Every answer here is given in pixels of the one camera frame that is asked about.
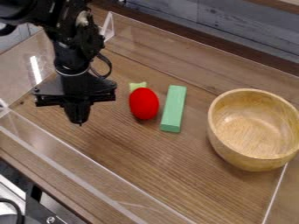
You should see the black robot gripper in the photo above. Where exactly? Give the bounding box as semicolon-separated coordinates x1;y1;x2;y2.
32;75;118;125

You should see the red plush strawberry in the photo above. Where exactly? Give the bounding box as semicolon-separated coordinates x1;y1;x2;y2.
129;82;161;120

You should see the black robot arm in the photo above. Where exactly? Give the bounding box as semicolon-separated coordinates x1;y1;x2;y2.
0;0;118;125

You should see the green foam block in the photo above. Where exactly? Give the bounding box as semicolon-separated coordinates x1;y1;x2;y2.
161;85;187;133

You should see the clear acrylic front barrier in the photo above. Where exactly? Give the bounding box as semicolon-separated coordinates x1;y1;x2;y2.
0;100;195;224

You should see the wooden bowl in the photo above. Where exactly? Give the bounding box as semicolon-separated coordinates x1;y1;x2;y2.
207;88;299;172

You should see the clear acrylic corner bracket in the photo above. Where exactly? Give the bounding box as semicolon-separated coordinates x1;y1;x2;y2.
101;12;115;41

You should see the black metal table frame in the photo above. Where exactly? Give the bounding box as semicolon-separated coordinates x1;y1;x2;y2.
26;184;78;224

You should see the black cable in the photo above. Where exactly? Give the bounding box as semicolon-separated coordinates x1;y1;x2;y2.
0;199;24;224

